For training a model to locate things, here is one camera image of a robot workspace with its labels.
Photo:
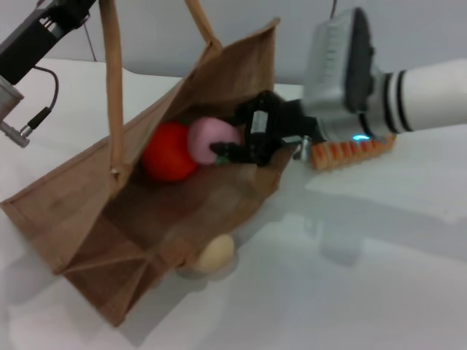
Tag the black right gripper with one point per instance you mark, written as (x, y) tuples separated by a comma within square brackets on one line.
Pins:
[(281, 124)]

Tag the striped orange bread loaf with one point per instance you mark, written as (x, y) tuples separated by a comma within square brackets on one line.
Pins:
[(343, 153)]

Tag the beige round fruit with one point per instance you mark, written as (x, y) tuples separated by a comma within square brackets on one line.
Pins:
[(215, 255)]

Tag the pink peach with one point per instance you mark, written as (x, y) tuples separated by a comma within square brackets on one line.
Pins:
[(209, 138)]

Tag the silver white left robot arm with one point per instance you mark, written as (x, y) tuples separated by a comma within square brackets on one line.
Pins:
[(9, 98)]

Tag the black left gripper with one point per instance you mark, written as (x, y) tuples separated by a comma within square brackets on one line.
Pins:
[(25, 47)]

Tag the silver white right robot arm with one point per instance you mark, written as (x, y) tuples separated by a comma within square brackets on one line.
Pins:
[(365, 80)]

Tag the red-orange pear-shaped orange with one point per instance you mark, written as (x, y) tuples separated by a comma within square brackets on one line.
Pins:
[(166, 156)]

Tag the brown woven handbag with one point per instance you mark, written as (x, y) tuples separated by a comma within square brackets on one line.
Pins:
[(73, 204)]

